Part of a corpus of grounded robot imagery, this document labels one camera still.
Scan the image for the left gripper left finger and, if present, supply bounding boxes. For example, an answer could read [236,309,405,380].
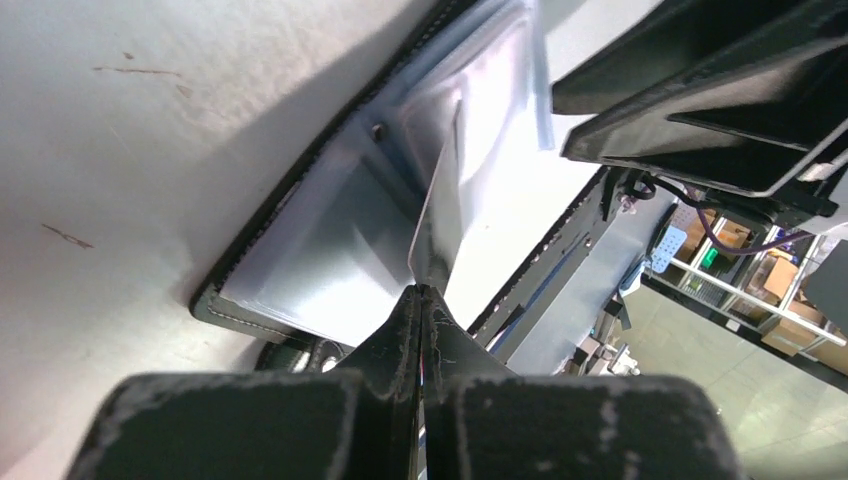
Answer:
[67,286,422,479]

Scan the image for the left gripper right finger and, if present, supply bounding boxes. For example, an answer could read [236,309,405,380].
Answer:
[421,286,745,479]

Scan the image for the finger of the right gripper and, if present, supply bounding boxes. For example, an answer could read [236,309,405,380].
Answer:
[552,1,847,115]
[563,26,847,198]

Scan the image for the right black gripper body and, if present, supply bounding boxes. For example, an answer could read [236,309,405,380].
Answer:
[700,121,847,232]

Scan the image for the black leather card holder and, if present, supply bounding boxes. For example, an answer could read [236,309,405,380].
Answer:
[189,1,554,350]

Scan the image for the storage shelf with boxes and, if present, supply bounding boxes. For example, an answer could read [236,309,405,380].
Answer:
[645,204,847,389]

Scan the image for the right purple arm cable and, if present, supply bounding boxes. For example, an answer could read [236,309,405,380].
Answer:
[688,192,819,258]

